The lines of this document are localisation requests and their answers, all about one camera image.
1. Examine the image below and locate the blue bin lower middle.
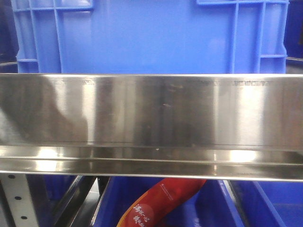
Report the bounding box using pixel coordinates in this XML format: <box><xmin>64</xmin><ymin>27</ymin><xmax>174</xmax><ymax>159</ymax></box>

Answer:
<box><xmin>94</xmin><ymin>177</ymin><xmax>244</xmax><ymax>227</ymax></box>

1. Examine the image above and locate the blue bin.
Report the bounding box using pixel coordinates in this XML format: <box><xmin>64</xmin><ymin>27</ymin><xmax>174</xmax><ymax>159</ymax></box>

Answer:
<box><xmin>230</xmin><ymin>181</ymin><xmax>303</xmax><ymax>227</ymax></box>
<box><xmin>94</xmin><ymin>177</ymin><xmax>244</xmax><ymax>227</ymax></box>

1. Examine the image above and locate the blue bin lower right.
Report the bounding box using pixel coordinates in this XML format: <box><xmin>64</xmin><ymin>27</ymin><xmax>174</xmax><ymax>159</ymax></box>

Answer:
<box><xmin>230</xmin><ymin>181</ymin><xmax>303</xmax><ymax>227</ymax></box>

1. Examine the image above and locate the red snack package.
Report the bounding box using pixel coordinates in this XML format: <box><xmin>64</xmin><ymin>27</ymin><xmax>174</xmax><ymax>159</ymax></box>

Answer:
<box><xmin>117</xmin><ymin>178</ymin><xmax>206</xmax><ymax>227</ymax></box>

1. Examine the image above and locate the large blue crate on shelf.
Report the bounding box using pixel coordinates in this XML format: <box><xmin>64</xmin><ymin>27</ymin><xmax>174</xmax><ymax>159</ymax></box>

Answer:
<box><xmin>11</xmin><ymin>0</ymin><xmax>289</xmax><ymax>74</ymax></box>

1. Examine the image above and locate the stainless steel shelf rail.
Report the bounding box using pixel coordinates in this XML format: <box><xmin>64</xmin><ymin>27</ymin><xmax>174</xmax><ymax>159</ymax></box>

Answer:
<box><xmin>0</xmin><ymin>73</ymin><xmax>303</xmax><ymax>182</ymax></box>

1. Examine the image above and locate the perforated metal shelf post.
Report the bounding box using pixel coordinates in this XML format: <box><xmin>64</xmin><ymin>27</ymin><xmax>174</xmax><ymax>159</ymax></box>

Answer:
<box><xmin>0</xmin><ymin>174</ymin><xmax>39</xmax><ymax>227</ymax></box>

